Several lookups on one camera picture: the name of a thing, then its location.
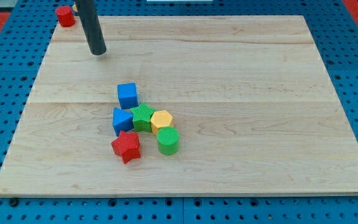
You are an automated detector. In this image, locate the yellow block behind rod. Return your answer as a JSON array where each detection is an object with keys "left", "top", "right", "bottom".
[{"left": 72, "top": 3, "right": 78, "bottom": 13}]

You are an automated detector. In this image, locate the red star block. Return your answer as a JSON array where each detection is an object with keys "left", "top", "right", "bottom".
[{"left": 111, "top": 131, "right": 141, "bottom": 164}]

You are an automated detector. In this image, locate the red cylinder block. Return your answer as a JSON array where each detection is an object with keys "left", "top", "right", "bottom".
[{"left": 55, "top": 6, "right": 75, "bottom": 27}]

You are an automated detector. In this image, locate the black cylindrical robot arm rod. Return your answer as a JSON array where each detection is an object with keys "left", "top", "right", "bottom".
[{"left": 75, "top": 0, "right": 107, "bottom": 55}]

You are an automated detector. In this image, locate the blue triangle block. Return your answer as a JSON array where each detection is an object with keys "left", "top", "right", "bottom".
[{"left": 112, "top": 108, "right": 134, "bottom": 136}]

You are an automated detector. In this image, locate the light wooden board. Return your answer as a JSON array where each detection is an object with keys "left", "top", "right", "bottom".
[{"left": 0, "top": 16, "right": 358, "bottom": 198}]

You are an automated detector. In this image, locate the green cylinder block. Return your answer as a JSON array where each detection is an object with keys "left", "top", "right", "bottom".
[{"left": 157, "top": 126, "right": 180, "bottom": 156}]

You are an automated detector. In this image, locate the yellow hexagon block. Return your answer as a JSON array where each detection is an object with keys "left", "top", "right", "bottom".
[{"left": 150, "top": 110, "right": 174, "bottom": 135}]

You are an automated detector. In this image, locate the green star block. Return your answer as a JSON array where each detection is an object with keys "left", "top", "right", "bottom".
[{"left": 130, "top": 103, "right": 155, "bottom": 133}]

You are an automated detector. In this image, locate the blue cube block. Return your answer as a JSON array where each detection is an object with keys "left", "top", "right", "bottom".
[{"left": 117, "top": 83, "right": 139, "bottom": 110}]

